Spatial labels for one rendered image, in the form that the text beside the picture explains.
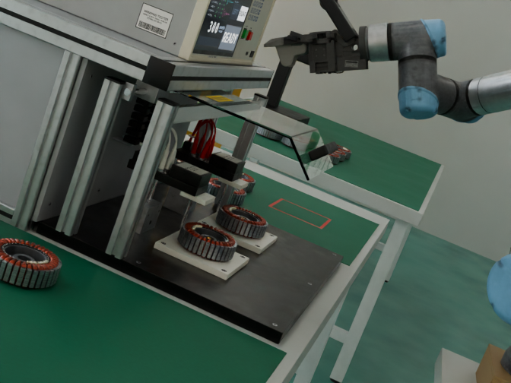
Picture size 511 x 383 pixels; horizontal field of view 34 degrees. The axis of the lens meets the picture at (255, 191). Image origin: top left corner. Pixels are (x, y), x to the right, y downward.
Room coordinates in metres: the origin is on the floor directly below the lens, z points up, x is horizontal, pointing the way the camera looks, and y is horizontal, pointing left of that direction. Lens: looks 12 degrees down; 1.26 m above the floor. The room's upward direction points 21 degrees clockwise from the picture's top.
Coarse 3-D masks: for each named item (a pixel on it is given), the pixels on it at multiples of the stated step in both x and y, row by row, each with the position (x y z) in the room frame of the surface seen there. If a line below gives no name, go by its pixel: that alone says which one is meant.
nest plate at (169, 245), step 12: (168, 240) 1.54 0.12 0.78; (168, 252) 1.49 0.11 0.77; (180, 252) 1.49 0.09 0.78; (192, 252) 1.52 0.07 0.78; (192, 264) 1.48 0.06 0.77; (204, 264) 1.48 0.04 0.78; (216, 264) 1.50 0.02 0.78; (228, 264) 1.53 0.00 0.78; (240, 264) 1.55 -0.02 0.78; (228, 276) 1.48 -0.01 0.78
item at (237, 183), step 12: (180, 156) 1.79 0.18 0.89; (192, 156) 1.80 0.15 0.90; (216, 156) 1.78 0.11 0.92; (228, 156) 1.82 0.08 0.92; (204, 168) 1.78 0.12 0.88; (216, 168) 1.78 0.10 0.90; (228, 168) 1.78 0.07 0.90; (240, 168) 1.81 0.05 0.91; (228, 180) 1.77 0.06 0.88; (240, 180) 1.82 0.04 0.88
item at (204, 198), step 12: (132, 168) 1.56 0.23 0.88; (180, 168) 1.54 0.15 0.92; (192, 168) 1.57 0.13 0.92; (156, 180) 1.60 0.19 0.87; (168, 180) 1.54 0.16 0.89; (180, 180) 1.54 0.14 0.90; (192, 180) 1.54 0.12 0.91; (204, 180) 1.56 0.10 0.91; (180, 192) 1.54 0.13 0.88; (192, 192) 1.53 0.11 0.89; (204, 192) 1.58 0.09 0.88; (204, 204) 1.53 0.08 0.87
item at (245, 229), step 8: (224, 208) 1.78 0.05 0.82; (232, 208) 1.80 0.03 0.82; (240, 208) 1.83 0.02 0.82; (224, 216) 1.75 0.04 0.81; (232, 216) 1.75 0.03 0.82; (240, 216) 1.80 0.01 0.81; (248, 216) 1.82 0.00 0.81; (256, 216) 1.82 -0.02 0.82; (224, 224) 1.75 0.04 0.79; (232, 224) 1.74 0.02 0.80; (240, 224) 1.74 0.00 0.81; (248, 224) 1.74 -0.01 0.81; (256, 224) 1.76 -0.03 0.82; (264, 224) 1.78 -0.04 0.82; (232, 232) 1.75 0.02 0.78; (240, 232) 1.74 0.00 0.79; (248, 232) 1.74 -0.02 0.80; (256, 232) 1.75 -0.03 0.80; (264, 232) 1.78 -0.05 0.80
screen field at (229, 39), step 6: (228, 24) 1.66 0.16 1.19; (228, 30) 1.67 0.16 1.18; (234, 30) 1.71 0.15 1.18; (222, 36) 1.65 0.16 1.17; (228, 36) 1.69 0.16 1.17; (234, 36) 1.73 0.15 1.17; (222, 42) 1.66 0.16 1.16; (228, 42) 1.70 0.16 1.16; (234, 42) 1.74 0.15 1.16; (222, 48) 1.67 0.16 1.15; (228, 48) 1.71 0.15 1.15
